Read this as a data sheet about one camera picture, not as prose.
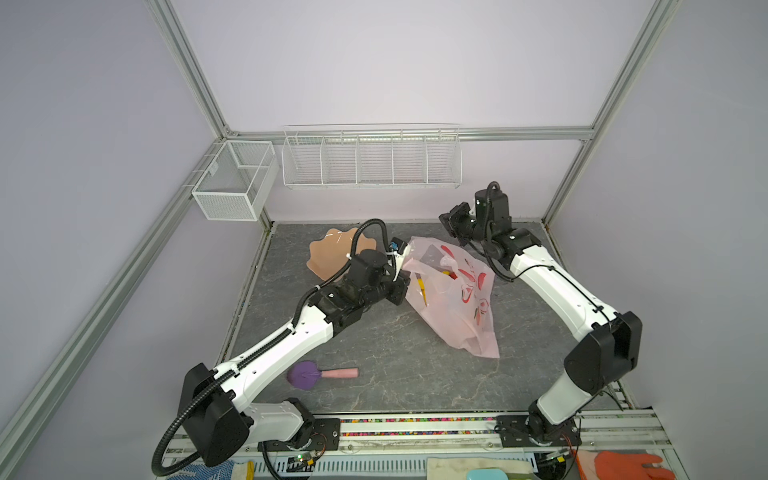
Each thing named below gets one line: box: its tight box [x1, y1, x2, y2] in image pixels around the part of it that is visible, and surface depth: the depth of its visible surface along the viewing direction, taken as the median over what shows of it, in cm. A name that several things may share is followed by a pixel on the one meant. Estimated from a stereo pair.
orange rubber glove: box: [594, 451, 676, 480], surface depth 70 cm
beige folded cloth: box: [426, 457, 533, 480], surface depth 71 cm
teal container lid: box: [466, 468, 509, 480], surface depth 69 cm
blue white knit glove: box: [167, 460, 235, 480], surface depth 69 cm
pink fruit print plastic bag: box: [403, 236, 500, 359], surface depth 77 cm
